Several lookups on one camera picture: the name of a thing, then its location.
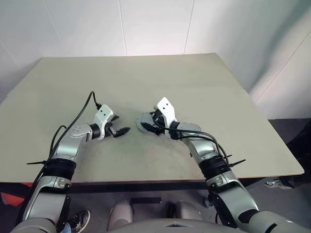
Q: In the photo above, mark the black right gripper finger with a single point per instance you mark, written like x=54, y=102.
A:
x=155, y=108
x=150, y=128

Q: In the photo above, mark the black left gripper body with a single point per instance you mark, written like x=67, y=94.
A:
x=109, y=129

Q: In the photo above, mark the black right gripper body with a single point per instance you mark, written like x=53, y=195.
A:
x=160, y=125

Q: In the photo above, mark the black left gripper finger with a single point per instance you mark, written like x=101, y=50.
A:
x=115, y=117
x=121, y=132

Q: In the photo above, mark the grey gear carrier disc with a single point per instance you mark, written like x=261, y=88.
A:
x=145, y=119

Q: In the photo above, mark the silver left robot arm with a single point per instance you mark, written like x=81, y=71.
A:
x=70, y=143

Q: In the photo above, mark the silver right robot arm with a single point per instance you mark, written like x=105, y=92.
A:
x=204, y=148

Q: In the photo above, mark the rounded pinkish grey knee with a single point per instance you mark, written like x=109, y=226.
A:
x=188, y=210
x=121, y=213

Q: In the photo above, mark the black caster wheel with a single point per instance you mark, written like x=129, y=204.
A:
x=208, y=202

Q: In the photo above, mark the dark patterned sneaker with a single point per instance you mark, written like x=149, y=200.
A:
x=79, y=219

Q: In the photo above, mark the grey robot torso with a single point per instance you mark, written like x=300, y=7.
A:
x=175, y=227

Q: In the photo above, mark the orange object under table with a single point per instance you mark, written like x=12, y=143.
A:
x=11, y=199

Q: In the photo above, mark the black and white shoe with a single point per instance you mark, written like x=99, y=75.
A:
x=277, y=184

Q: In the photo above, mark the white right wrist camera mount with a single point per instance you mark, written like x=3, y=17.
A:
x=166, y=109

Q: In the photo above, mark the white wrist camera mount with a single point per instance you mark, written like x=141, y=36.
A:
x=103, y=114
x=166, y=109

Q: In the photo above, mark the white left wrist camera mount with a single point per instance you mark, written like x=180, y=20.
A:
x=103, y=114

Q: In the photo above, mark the black table frame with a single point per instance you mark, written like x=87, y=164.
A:
x=136, y=187

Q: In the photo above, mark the black flat bracket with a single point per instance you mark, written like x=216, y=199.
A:
x=145, y=200

